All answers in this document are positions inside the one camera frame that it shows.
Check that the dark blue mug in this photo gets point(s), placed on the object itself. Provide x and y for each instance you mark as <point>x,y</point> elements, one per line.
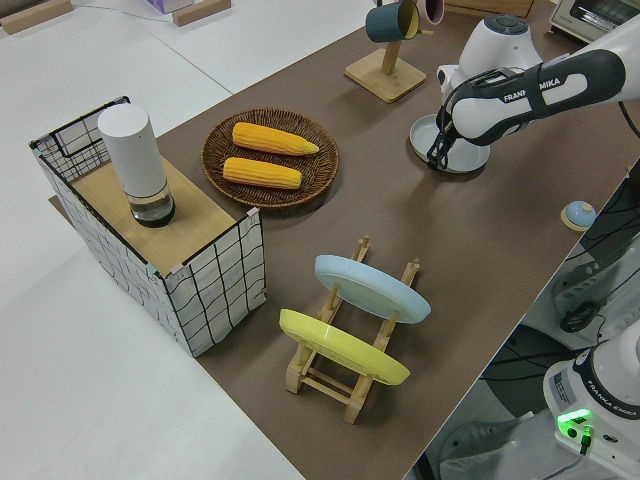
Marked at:
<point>385,22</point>

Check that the round wicker basket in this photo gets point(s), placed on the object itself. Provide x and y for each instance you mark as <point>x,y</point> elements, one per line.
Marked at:
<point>215,160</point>

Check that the wooden mug tree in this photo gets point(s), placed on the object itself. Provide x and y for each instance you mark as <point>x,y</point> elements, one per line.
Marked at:
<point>385,80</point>

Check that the pink mug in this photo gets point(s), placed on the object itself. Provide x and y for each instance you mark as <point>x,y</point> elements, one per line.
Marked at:
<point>431,10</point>

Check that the purple tissue box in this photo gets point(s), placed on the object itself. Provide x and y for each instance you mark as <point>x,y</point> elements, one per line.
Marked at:
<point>167,4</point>

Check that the white toaster oven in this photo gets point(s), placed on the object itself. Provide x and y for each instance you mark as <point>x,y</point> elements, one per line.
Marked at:
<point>585,17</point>

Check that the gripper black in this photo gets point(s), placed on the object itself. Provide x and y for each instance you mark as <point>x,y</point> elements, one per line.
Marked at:
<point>448,122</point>

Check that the wooden block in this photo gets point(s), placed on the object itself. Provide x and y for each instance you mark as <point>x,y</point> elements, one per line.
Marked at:
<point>30,17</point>
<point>200,11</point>

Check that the white cylinder with glass base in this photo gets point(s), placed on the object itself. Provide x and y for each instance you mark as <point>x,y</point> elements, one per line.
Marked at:
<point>132,150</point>

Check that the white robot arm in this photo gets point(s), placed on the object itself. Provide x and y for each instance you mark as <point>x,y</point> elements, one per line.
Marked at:
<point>482,117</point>

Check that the yellow corn cob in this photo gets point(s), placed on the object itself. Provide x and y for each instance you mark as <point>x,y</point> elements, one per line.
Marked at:
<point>272,139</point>
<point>260,172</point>

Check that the gray plate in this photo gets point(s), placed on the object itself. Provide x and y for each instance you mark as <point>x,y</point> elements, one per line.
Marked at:
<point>422,132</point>

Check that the yellow plate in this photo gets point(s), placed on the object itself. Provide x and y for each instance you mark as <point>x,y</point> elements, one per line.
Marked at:
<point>340,345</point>

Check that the wooden plate rack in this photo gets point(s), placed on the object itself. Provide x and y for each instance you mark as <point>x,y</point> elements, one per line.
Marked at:
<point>320,380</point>

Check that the light blue plate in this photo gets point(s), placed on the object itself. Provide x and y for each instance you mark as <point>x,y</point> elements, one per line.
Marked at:
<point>372,290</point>

